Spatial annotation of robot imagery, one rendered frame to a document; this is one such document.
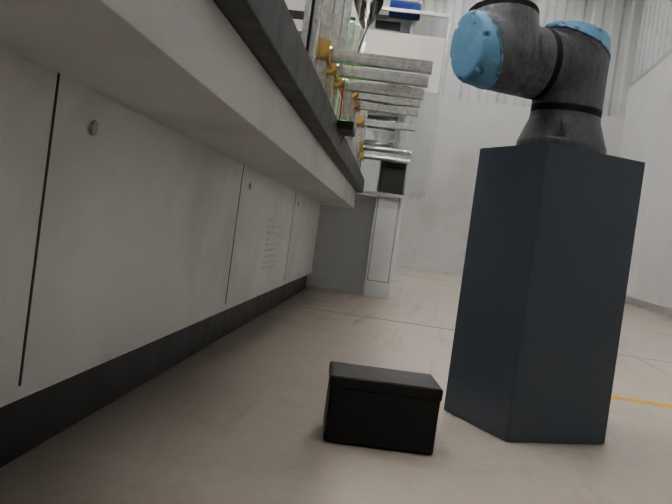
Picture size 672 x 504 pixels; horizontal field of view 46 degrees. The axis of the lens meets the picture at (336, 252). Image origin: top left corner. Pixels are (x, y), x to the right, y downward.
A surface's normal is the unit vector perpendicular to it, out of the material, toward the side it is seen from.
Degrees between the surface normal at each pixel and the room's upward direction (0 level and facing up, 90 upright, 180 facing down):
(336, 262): 90
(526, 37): 77
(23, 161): 90
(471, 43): 95
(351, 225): 90
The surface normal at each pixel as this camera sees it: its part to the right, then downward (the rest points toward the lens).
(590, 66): 0.35, 0.07
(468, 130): -0.13, 0.01
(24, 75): 0.99, 0.14
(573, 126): 0.00, -0.32
